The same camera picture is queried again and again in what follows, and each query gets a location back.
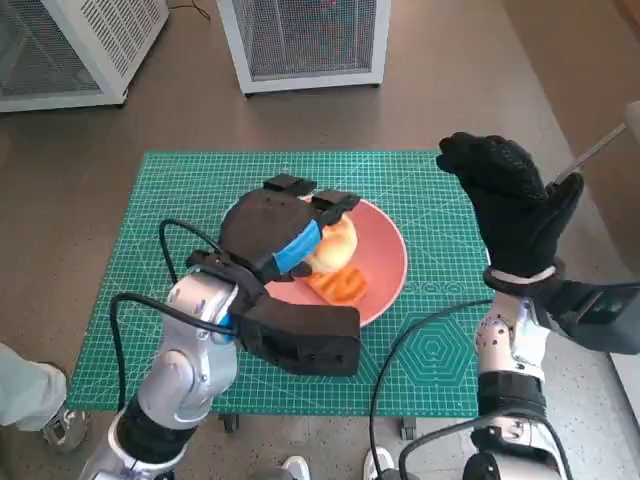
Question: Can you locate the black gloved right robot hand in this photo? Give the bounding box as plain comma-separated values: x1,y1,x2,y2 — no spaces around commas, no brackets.
435,132,585,284

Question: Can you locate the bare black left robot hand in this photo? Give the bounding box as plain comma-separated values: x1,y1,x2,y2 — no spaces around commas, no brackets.
219,174,361,284

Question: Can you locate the round toy bread bun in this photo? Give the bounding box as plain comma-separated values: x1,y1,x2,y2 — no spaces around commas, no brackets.
305,215,359,274

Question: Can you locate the long striped toy bread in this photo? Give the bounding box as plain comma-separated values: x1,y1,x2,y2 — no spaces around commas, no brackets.
305,266,369,306

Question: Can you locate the pink bowl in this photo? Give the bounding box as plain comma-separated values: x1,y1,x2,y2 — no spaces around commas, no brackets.
262,195,409,329

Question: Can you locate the grey metal stand leg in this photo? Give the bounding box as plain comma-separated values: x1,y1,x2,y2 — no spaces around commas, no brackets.
554,99,640,184

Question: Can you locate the green cutting mat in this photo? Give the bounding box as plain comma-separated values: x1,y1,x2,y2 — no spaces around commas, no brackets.
66,150,494,417

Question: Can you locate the white mesh-front cabinet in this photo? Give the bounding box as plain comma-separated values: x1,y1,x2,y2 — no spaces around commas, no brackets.
215,0,393,96

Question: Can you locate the white flat panel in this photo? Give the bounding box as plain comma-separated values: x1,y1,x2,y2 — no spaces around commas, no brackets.
607,349,640,416

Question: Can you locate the white cabinet with louvred side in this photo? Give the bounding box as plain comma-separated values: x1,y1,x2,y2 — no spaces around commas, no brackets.
0,0,170,112

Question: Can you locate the person's white shoe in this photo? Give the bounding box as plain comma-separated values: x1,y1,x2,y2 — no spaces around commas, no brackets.
362,447,396,480
282,454,310,480

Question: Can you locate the person's grey sneaker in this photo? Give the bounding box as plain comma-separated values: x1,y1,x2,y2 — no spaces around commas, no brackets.
42,405,92,454

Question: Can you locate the person's grey trouser leg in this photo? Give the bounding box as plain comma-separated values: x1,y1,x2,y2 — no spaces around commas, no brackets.
0,342,69,432

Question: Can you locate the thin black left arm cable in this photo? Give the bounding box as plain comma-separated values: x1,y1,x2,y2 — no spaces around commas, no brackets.
159,219,231,284

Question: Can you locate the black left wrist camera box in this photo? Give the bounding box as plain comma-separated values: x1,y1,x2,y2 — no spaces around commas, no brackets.
232,294,362,377

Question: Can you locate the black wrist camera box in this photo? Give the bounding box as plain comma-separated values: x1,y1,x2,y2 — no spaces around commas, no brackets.
232,294,362,377
542,279,640,356

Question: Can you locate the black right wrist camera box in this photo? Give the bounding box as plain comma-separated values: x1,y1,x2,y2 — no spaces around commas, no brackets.
542,279,640,356

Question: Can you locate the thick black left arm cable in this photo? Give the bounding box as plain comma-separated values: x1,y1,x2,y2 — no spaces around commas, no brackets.
110,294,236,414

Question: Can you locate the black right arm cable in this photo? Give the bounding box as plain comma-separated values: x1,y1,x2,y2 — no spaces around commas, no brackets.
368,298,575,480

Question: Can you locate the thin black floor cable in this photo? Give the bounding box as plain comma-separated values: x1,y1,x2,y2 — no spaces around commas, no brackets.
167,0,214,21

